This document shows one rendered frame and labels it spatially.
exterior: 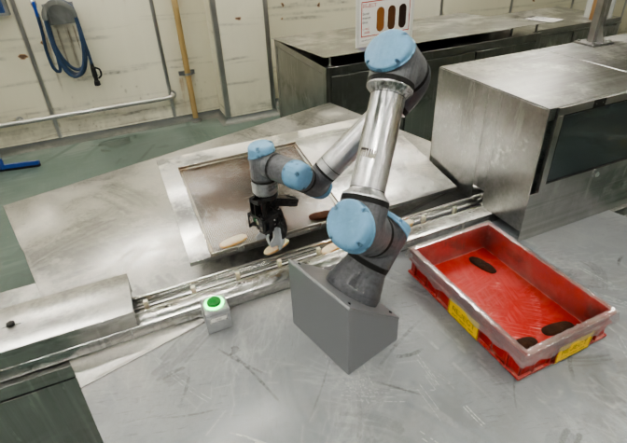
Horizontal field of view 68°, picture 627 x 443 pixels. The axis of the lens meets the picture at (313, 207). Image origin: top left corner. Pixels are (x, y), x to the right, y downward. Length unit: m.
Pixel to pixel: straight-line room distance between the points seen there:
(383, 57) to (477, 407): 0.85
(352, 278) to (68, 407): 0.90
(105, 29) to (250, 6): 1.33
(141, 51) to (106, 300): 3.75
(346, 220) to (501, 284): 0.67
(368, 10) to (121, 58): 3.13
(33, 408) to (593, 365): 1.49
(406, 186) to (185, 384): 1.07
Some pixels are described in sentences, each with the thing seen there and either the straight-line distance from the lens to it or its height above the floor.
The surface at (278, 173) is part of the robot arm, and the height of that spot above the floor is 1.24.
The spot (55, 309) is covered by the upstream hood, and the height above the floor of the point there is 0.92.
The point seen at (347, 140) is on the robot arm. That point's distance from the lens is 1.29.
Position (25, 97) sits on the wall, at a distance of 5.06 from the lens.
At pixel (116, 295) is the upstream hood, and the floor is 0.92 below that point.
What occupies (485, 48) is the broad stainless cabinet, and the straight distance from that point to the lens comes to 3.94.
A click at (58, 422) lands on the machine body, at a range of 1.64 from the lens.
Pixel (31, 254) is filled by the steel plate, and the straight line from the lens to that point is 1.95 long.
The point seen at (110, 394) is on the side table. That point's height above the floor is 0.82.
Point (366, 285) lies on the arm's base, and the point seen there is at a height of 1.03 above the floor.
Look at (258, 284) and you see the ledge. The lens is 1.44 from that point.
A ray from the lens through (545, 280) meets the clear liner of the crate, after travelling 1.54.
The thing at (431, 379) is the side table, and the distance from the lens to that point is 1.27.
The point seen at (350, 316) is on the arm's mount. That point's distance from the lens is 1.10.
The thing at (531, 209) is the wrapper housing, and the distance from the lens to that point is 1.71.
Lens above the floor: 1.81
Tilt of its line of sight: 32 degrees down
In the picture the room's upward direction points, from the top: 3 degrees counter-clockwise
